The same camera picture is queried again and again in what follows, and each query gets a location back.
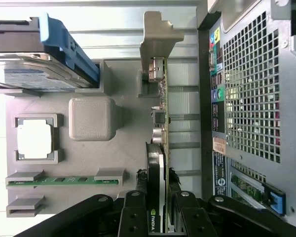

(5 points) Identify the grey parts rack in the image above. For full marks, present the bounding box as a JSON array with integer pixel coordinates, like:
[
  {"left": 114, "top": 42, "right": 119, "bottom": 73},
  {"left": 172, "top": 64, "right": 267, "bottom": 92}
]
[{"left": 0, "top": 58, "right": 171, "bottom": 218}]

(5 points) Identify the green RAM stick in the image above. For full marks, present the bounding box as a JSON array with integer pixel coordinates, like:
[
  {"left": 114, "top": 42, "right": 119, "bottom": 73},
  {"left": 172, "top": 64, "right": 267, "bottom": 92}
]
[{"left": 8, "top": 175, "right": 119, "bottom": 186}]

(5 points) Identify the blue case latch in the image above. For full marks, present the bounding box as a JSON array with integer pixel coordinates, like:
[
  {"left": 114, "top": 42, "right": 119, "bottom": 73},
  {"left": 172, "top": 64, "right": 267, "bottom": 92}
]
[{"left": 262, "top": 182, "right": 287, "bottom": 217}]

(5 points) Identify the silver CPU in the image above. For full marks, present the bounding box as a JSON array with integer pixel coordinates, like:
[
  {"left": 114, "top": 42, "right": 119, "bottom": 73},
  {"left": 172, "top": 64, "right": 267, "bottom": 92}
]
[{"left": 16, "top": 119, "right": 56, "bottom": 159}]

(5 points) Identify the open dark grey PC case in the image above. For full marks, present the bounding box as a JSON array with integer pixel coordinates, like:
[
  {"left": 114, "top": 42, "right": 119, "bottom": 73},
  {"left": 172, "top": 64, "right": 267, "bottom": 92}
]
[{"left": 197, "top": 0, "right": 296, "bottom": 237}]

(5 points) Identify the hard disk in blue caddy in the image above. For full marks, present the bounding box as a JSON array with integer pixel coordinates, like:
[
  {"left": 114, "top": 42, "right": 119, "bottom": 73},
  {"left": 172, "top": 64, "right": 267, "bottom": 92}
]
[{"left": 0, "top": 12, "right": 101, "bottom": 90}]

